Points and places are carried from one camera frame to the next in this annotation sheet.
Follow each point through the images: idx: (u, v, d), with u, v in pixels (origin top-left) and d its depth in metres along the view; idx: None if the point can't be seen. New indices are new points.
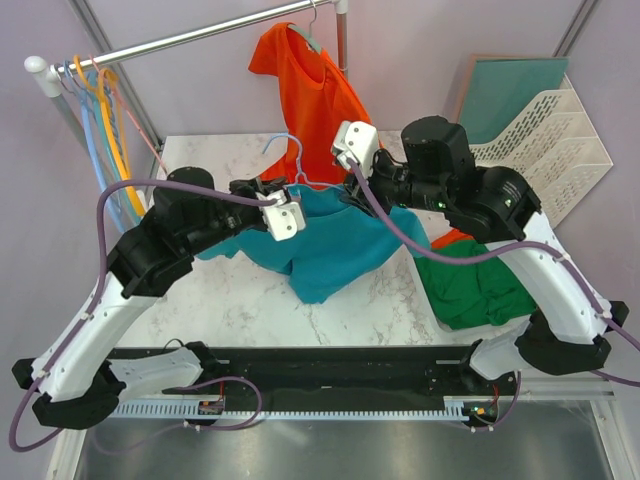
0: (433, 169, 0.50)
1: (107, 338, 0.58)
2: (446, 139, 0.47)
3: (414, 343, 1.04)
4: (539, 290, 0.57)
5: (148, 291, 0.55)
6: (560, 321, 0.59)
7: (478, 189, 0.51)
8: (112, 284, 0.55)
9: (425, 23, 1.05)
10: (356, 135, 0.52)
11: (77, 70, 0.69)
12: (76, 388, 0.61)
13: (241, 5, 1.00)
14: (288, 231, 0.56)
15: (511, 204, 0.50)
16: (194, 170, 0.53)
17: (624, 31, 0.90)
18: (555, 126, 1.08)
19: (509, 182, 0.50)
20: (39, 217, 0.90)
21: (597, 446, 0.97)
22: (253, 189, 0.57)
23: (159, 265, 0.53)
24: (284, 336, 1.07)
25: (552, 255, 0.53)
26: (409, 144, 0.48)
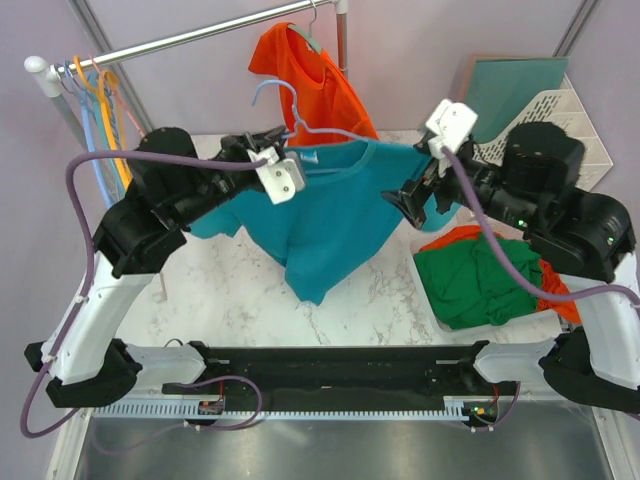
0: (533, 184, 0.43)
1: (108, 320, 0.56)
2: (564, 156, 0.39)
3: (414, 343, 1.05)
4: (598, 325, 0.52)
5: (140, 269, 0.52)
6: (608, 360, 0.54)
7: (575, 217, 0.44)
8: (103, 265, 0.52)
9: (426, 23, 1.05)
10: (456, 119, 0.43)
11: (77, 70, 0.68)
12: (87, 369, 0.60)
13: (243, 5, 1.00)
14: (285, 193, 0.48)
15: (612, 242, 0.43)
16: (170, 130, 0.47)
17: (625, 33, 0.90)
18: None
19: (610, 215, 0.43)
20: (39, 217, 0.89)
21: (596, 445, 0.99)
22: (243, 146, 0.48)
23: (147, 239, 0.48)
24: (284, 336, 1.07)
25: (633, 301, 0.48)
26: (516, 154, 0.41)
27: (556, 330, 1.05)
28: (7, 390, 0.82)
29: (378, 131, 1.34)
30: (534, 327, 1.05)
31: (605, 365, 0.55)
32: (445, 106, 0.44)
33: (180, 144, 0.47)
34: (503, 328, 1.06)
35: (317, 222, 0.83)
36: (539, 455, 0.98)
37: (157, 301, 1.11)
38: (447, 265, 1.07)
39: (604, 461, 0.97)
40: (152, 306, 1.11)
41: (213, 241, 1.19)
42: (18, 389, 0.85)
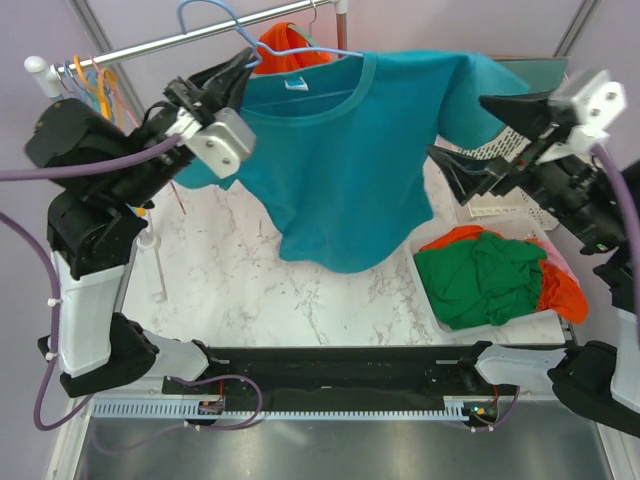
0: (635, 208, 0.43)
1: (91, 315, 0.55)
2: None
3: (414, 343, 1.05)
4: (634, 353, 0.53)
5: (102, 262, 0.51)
6: (627, 385, 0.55)
7: None
8: (61, 265, 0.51)
9: (427, 23, 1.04)
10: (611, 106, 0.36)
11: (77, 70, 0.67)
12: (94, 359, 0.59)
13: (243, 5, 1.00)
14: (227, 165, 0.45)
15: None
16: (62, 104, 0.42)
17: (626, 33, 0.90)
18: None
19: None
20: (40, 217, 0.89)
21: (596, 446, 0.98)
22: (173, 105, 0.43)
23: (96, 232, 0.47)
24: (284, 336, 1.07)
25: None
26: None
27: (556, 330, 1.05)
28: (7, 391, 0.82)
29: None
30: (534, 327, 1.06)
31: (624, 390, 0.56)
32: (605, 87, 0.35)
33: (75, 122, 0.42)
34: (503, 328, 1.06)
35: (333, 176, 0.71)
36: (538, 455, 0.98)
37: (157, 301, 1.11)
38: (447, 264, 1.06)
39: (604, 461, 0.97)
40: (152, 307, 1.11)
41: (213, 241, 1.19)
42: (19, 389, 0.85)
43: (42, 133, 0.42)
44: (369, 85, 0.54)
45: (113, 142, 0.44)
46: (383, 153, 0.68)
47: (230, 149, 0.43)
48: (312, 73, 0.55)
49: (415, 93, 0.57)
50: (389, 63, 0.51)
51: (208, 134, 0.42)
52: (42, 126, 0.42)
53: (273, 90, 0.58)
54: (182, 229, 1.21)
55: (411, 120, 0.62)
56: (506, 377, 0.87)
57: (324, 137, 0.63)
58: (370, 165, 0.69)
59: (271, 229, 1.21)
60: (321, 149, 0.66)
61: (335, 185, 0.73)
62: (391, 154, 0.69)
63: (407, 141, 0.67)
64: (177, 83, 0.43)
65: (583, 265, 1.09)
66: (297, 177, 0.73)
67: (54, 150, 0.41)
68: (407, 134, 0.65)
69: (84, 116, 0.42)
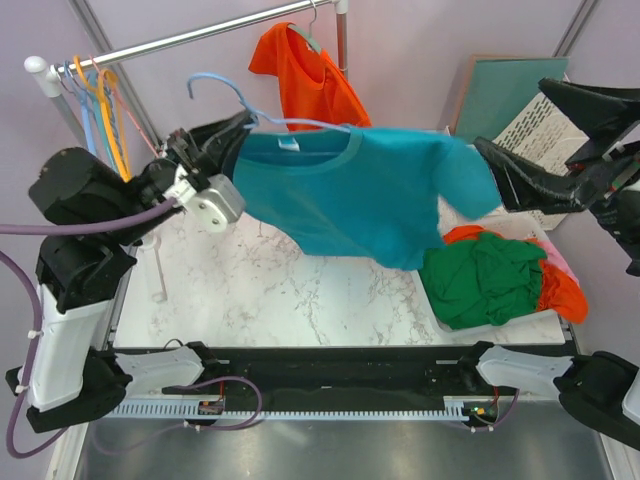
0: None
1: (69, 351, 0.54)
2: None
3: (414, 343, 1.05)
4: None
5: (89, 298, 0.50)
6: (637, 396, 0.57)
7: None
8: (47, 298, 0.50)
9: (427, 23, 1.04)
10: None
11: (77, 70, 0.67)
12: (63, 393, 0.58)
13: (243, 5, 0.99)
14: (216, 223, 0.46)
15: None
16: (69, 153, 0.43)
17: (625, 33, 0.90)
18: (556, 126, 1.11)
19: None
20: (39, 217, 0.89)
21: (596, 446, 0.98)
22: (172, 161, 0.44)
23: (85, 270, 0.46)
24: (284, 336, 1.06)
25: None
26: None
27: (556, 330, 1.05)
28: (7, 391, 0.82)
29: None
30: (534, 327, 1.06)
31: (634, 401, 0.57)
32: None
33: (81, 170, 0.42)
34: (503, 328, 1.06)
35: (325, 210, 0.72)
36: (538, 455, 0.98)
37: (157, 301, 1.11)
38: (447, 264, 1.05)
39: (604, 461, 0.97)
40: (152, 307, 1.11)
41: (213, 241, 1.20)
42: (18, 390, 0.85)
43: (44, 180, 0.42)
44: (355, 154, 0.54)
45: (114, 190, 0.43)
46: (370, 198, 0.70)
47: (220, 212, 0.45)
48: (304, 137, 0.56)
49: (401, 167, 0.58)
50: (375, 142, 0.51)
51: (203, 197, 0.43)
52: (47, 172, 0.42)
53: (264, 144, 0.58)
54: (182, 229, 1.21)
55: (399, 184, 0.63)
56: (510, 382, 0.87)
57: (308, 187, 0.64)
58: (356, 206, 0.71)
59: (271, 229, 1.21)
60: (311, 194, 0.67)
61: (320, 214, 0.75)
62: (377, 206, 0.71)
63: (395, 196, 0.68)
64: (178, 139, 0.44)
65: (583, 266, 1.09)
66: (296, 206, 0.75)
67: (58, 195, 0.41)
68: (393, 192, 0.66)
69: (92, 163, 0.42)
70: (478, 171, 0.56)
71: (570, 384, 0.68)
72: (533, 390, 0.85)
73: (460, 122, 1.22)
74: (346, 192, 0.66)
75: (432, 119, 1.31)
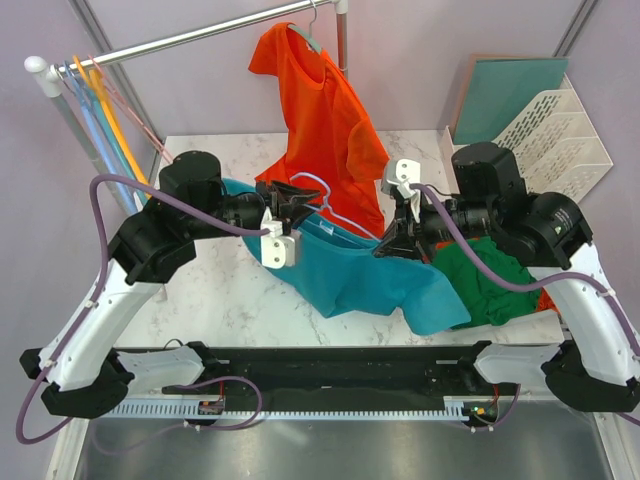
0: (481, 190, 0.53)
1: (111, 327, 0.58)
2: (494, 161, 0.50)
3: (414, 343, 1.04)
4: (577, 323, 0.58)
5: (153, 277, 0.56)
6: (594, 357, 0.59)
7: (528, 212, 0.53)
8: (115, 271, 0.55)
9: (426, 23, 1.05)
10: (409, 170, 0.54)
11: (78, 70, 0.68)
12: (84, 377, 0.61)
13: (243, 5, 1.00)
14: (273, 262, 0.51)
15: (559, 231, 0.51)
16: (201, 154, 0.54)
17: (625, 33, 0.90)
18: (555, 126, 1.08)
19: (560, 209, 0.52)
20: (39, 216, 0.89)
21: (597, 445, 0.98)
22: (262, 204, 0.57)
23: (162, 251, 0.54)
24: (284, 336, 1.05)
25: (597, 289, 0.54)
26: (457, 167, 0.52)
27: (557, 330, 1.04)
28: (6, 389, 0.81)
29: (378, 130, 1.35)
30: (534, 327, 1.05)
31: (595, 363, 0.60)
32: (396, 166, 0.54)
33: (209, 169, 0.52)
34: (503, 328, 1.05)
35: (323, 272, 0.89)
36: (539, 455, 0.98)
37: (157, 301, 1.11)
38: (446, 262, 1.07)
39: (605, 461, 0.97)
40: (152, 307, 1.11)
41: (214, 241, 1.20)
42: (18, 389, 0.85)
43: (177, 167, 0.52)
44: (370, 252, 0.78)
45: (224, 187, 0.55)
46: (359, 276, 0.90)
47: (285, 247, 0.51)
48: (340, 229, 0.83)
49: (396, 271, 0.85)
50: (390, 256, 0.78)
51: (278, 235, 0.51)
52: (180, 162, 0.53)
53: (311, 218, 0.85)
54: None
55: (386, 285, 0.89)
56: (505, 377, 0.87)
57: (321, 257, 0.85)
58: (345, 276, 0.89)
59: None
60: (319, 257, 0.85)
61: (314, 275, 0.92)
62: (366, 279, 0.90)
63: (381, 289, 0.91)
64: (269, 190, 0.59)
65: None
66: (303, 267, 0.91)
67: (190, 179, 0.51)
68: (382, 281, 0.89)
69: (218, 170, 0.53)
70: (452, 306, 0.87)
71: (556, 367, 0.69)
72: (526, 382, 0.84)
73: (460, 122, 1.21)
74: (345, 271, 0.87)
75: (432, 119, 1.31)
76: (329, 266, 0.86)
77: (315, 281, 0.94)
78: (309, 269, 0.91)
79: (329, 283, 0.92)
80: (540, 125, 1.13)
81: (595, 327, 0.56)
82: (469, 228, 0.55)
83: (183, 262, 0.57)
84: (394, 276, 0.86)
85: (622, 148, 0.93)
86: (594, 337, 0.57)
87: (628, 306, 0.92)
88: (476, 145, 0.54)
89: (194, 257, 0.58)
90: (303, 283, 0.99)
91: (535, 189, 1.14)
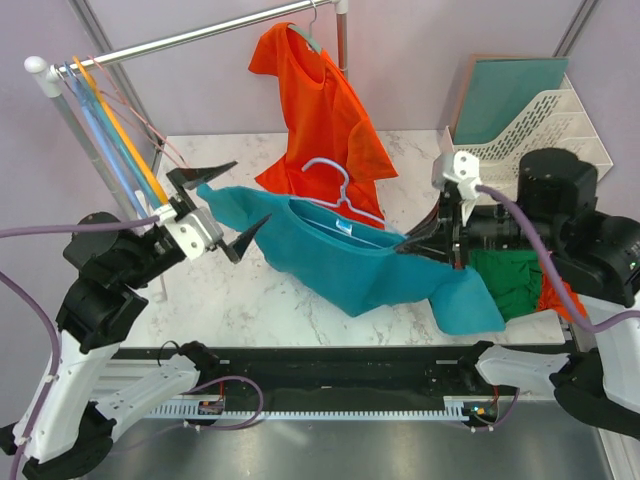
0: (552, 208, 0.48)
1: (78, 394, 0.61)
2: (575, 180, 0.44)
3: (414, 343, 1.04)
4: (617, 353, 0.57)
5: (108, 341, 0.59)
6: (622, 384, 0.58)
7: (598, 239, 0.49)
8: (68, 341, 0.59)
9: (426, 23, 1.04)
10: (467, 165, 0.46)
11: (79, 70, 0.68)
12: (62, 444, 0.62)
13: (244, 6, 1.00)
14: (195, 248, 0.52)
15: (634, 265, 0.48)
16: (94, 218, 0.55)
17: (624, 33, 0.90)
18: (555, 126, 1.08)
19: (637, 241, 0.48)
20: (38, 217, 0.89)
21: (596, 446, 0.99)
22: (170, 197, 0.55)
23: (110, 314, 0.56)
24: (284, 336, 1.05)
25: None
26: (527, 177, 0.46)
27: (556, 330, 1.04)
28: None
29: (378, 130, 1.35)
30: (534, 327, 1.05)
31: (619, 389, 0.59)
32: (454, 159, 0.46)
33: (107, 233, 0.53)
34: (503, 328, 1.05)
35: (340, 268, 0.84)
36: (539, 456, 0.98)
37: (156, 301, 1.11)
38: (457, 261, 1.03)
39: (604, 461, 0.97)
40: (152, 307, 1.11)
41: None
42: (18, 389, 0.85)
43: (78, 241, 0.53)
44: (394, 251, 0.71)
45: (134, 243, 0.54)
46: (385, 276, 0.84)
47: (192, 226, 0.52)
48: (359, 227, 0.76)
49: (423, 271, 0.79)
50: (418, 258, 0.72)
51: (180, 221, 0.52)
52: (78, 237, 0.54)
53: (321, 214, 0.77)
54: None
55: (416, 279, 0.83)
56: (511, 381, 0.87)
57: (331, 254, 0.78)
58: (368, 275, 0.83)
59: None
60: (335, 257, 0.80)
61: (332, 271, 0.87)
62: (391, 275, 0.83)
63: (410, 285, 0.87)
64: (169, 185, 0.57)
65: None
66: (321, 262, 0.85)
67: (93, 252, 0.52)
68: (411, 278, 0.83)
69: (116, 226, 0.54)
70: (484, 309, 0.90)
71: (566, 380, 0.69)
72: (532, 388, 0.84)
73: (460, 122, 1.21)
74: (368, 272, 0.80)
75: (432, 119, 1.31)
76: (347, 264, 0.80)
77: (334, 275, 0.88)
78: (328, 264, 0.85)
79: (349, 277, 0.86)
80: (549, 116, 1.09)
81: (633, 359, 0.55)
82: (519, 242, 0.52)
83: (136, 318, 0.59)
84: (425, 275, 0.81)
85: (622, 148, 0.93)
86: (631, 368, 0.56)
87: None
88: (549, 153, 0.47)
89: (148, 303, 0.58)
90: (324, 286, 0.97)
91: None
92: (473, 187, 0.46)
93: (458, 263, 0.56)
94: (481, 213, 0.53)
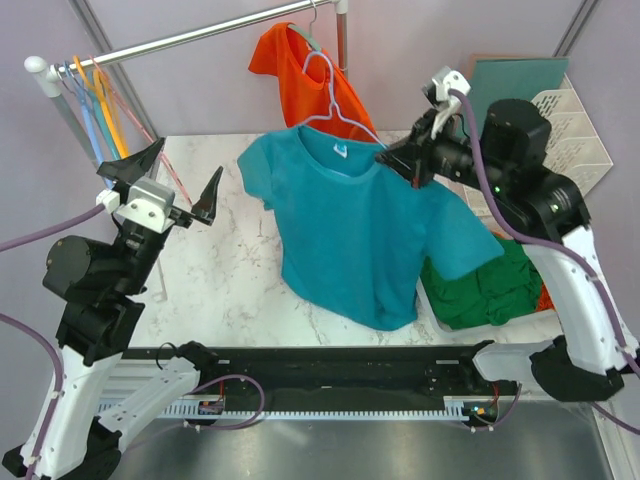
0: (505, 153, 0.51)
1: (86, 405, 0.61)
2: (529, 129, 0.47)
3: (414, 343, 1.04)
4: (564, 306, 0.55)
5: (110, 351, 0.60)
6: (577, 343, 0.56)
7: (533, 189, 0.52)
8: (72, 355, 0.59)
9: (426, 23, 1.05)
10: (458, 82, 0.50)
11: (77, 70, 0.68)
12: (72, 458, 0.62)
13: (244, 6, 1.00)
14: (157, 215, 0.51)
15: (556, 211, 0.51)
16: (63, 242, 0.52)
17: (625, 33, 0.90)
18: (555, 126, 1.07)
19: (561, 190, 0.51)
20: (38, 215, 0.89)
21: (596, 446, 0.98)
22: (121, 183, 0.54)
23: (111, 325, 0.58)
24: (284, 336, 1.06)
25: (587, 272, 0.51)
26: (491, 121, 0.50)
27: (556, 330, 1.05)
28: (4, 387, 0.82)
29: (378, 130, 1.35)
30: (534, 327, 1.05)
31: (577, 351, 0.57)
32: (449, 74, 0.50)
33: (81, 252, 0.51)
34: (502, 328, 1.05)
35: (338, 207, 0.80)
36: (539, 456, 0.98)
37: (157, 301, 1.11)
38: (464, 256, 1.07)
39: (604, 461, 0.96)
40: (152, 307, 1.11)
41: (213, 241, 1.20)
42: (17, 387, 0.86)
43: (54, 269, 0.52)
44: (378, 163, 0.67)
45: (109, 259, 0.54)
46: (379, 212, 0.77)
47: (139, 198, 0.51)
48: (353, 147, 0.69)
49: (406, 194, 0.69)
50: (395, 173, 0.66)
51: (128, 201, 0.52)
52: (53, 264, 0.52)
53: (321, 147, 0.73)
54: (182, 229, 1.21)
55: (402, 216, 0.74)
56: (503, 376, 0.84)
57: (333, 188, 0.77)
58: (363, 216, 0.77)
59: (271, 228, 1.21)
60: (332, 187, 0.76)
61: (327, 213, 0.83)
62: (380, 208, 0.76)
63: (401, 225, 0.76)
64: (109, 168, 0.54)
65: None
66: (321, 203, 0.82)
67: (71, 279, 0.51)
68: (397, 212, 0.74)
69: (87, 243, 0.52)
70: (477, 240, 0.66)
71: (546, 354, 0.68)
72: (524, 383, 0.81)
73: None
74: (363, 206, 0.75)
75: None
76: (345, 200, 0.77)
77: (332, 220, 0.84)
78: (327, 203, 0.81)
79: (341, 217, 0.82)
80: (550, 114, 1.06)
81: (579, 309, 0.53)
82: (467, 171, 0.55)
83: (134, 324, 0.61)
84: (411, 208, 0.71)
85: (622, 147, 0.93)
86: (578, 321, 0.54)
87: (628, 308, 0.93)
88: (515, 104, 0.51)
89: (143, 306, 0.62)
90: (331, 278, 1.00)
91: None
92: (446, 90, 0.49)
93: (416, 180, 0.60)
94: (455, 140, 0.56)
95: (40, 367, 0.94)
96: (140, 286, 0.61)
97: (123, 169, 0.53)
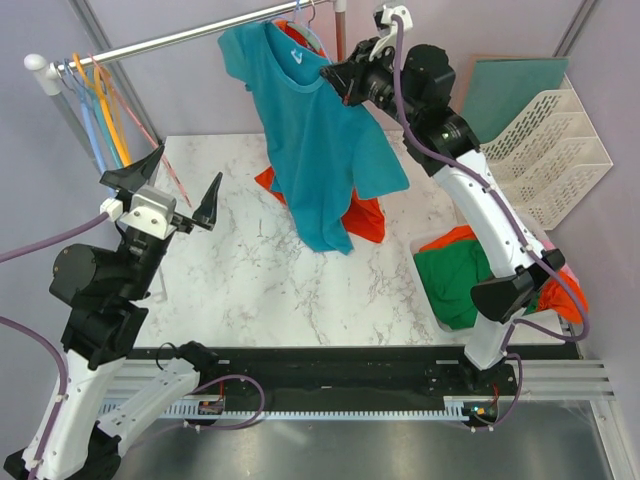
0: (417, 92, 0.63)
1: (88, 409, 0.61)
2: (436, 76, 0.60)
3: (414, 343, 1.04)
4: (473, 220, 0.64)
5: (115, 355, 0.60)
6: (491, 253, 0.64)
7: (435, 124, 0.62)
8: (76, 359, 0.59)
9: (425, 23, 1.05)
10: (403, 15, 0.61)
11: (77, 68, 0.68)
12: (75, 461, 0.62)
13: (244, 6, 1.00)
14: (158, 222, 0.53)
15: (447, 137, 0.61)
16: (70, 250, 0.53)
17: (624, 33, 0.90)
18: (555, 126, 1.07)
19: (454, 124, 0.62)
20: (40, 215, 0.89)
21: (596, 445, 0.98)
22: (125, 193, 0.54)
23: (116, 330, 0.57)
24: (284, 336, 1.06)
25: (481, 184, 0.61)
26: (410, 63, 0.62)
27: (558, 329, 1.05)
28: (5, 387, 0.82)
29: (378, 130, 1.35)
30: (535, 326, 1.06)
31: (495, 263, 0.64)
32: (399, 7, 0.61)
33: (87, 260, 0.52)
34: None
35: (293, 112, 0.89)
36: (539, 455, 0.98)
37: (157, 302, 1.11)
38: (462, 251, 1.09)
39: (604, 461, 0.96)
40: (152, 307, 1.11)
41: (213, 241, 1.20)
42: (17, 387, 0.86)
43: (60, 277, 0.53)
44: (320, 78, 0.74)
45: (114, 267, 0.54)
46: (321, 129, 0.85)
47: (142, 207, 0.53)
48: (305, 55, 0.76)
49: (338, 112, 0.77)
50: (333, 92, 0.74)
51: (131, 208, 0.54)
52: (60, 271, 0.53)
53: (284, 47, 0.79)
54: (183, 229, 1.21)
55: (335, 137, 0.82)
56: (486, 352, 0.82)
57: (287, 92, 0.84)
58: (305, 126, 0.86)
59: (271, 228, 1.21)
60: (286, 93, 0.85)
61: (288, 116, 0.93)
62: (321, 127, 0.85)
63: (334, 145, 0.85)
64: (111, 175, 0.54)
65: (582, 265, 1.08)
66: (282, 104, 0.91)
67: (78, 285, 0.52)
68: (331, 134, 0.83)
69: (93, 251, 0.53)
70: (388, 169, 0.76)
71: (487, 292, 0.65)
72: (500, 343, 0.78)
73: None
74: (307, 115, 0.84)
75: None
76: (296, 108, 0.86)
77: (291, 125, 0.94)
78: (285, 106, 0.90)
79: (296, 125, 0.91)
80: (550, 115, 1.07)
81: (483, 218, 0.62)
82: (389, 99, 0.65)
83: (138, 329, 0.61)
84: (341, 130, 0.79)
85: (621, 147, 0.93)
86: (484, 230, 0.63)
87: (628, 308, 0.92)
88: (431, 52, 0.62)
89: (148, 312, 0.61)
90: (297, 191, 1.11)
91: (539, 187, 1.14)
92: (390, 16, 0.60)
93: (346, 96, 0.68)
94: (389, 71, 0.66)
95: (42, 366, 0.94)
96: (144, 292, 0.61)
97: (126, 176, 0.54)
